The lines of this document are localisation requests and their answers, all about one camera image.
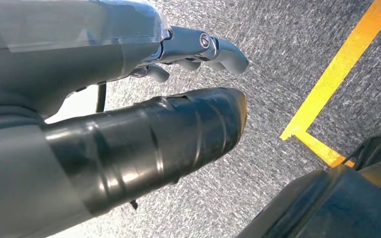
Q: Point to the black robot leg housing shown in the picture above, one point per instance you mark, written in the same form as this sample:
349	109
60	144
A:
325	210

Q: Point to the yellow floor tape mark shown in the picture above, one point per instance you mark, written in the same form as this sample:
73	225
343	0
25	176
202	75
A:
341	62

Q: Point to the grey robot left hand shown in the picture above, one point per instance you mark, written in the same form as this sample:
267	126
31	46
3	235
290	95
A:
62	65

